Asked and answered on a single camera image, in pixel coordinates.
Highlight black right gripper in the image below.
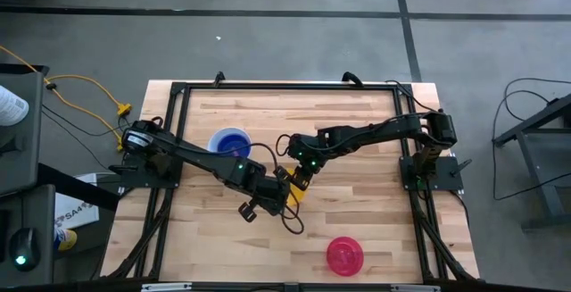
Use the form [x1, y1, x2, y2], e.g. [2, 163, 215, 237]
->
[274, 133, 334, 191]

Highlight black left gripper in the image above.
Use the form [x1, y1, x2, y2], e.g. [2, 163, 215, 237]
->
[254, 176, 294, 217]

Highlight yellow bowl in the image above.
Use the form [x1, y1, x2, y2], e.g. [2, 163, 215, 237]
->
[285, 169, 310, 208]

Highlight red bowl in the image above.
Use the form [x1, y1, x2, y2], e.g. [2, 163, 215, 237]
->
[326, 236, 365, 278]

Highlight blue bowl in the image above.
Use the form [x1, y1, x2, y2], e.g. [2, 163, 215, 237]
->
[212, 129, 251, 158]

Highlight white bowl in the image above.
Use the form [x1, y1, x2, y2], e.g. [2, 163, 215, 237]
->
[207, 126, 253, 158]

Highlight silver aluminium bar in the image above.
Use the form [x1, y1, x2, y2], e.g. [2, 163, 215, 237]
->
[391, 284, 442, 292]
[141, 282, 194, 292]

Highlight black diagonal beam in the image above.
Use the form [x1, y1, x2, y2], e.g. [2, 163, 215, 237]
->
[37, 162, 121, 213]

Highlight white printed cardboard box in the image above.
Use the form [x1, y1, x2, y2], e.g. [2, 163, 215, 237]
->
[53, 173, 100, 230]

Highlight yellow blue white packet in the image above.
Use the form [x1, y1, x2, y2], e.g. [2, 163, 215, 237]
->
[53, 227, 78, 252]

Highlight black metal stand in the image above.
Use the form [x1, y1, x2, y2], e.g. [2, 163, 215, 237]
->
[492, 93, 571, 231]

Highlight dark grey desk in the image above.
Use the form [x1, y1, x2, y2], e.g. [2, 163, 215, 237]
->
[0, 183, 57, 287]

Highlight dark grey utility cart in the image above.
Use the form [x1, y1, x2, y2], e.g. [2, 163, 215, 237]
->
[0, 63, 50, 197]

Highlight black computer mouse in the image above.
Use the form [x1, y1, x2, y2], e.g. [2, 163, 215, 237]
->
[8, 227, 42, 273]

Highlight white paper roll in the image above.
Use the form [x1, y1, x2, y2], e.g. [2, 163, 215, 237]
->
[0, 85, 30, 127]

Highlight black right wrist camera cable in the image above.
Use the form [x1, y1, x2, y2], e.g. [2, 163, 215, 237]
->
[275, 133, 292, 158]

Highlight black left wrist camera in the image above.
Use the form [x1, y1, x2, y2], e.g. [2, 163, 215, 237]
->
[237, 200, 260, 224]

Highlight black aluminium table frame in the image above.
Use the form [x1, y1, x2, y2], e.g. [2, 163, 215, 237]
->
[91, 71, 485, 292]

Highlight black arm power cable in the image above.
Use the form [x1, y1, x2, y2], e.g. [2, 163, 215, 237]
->
[385, 79, 442, 114]

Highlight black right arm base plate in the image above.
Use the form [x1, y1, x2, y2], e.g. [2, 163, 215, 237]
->
[399, 155, 465, 193]

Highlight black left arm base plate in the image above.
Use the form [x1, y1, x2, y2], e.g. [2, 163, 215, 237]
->
[119, 151, 183, 190]

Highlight black floor cable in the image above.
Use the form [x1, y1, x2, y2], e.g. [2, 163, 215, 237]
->
[492, 76, 571, 202]

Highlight yellow extension cable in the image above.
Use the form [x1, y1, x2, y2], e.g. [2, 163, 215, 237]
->
[0, 45, 133, 153]

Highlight thin black cable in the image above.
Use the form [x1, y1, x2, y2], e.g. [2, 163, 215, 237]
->
[40, 104, 130, 159]

